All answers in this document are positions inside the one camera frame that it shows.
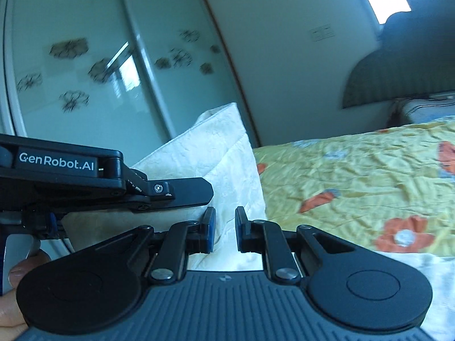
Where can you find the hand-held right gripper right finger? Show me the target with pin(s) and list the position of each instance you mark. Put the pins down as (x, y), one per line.
(241, 234)

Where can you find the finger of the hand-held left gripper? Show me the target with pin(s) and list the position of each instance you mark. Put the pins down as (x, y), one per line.
(185, 191)

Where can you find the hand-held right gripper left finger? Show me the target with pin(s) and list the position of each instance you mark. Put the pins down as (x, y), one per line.
(210, 229)

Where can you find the person's left hand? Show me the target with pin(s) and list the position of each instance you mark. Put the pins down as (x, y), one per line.
(10, 312)

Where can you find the floral glass sliding wardrobe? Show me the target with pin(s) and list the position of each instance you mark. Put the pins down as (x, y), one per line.
(89, 96)

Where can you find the yellow printed quilt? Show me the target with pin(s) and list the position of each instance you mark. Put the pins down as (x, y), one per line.
(355, 177)

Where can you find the patterned pillow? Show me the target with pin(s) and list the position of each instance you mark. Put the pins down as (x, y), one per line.
(426, 110)

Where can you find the dark padded headboard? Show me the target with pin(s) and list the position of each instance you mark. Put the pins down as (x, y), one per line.
(398, 74)

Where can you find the white wall socket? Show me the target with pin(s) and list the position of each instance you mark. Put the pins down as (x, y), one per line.
(321, 32)

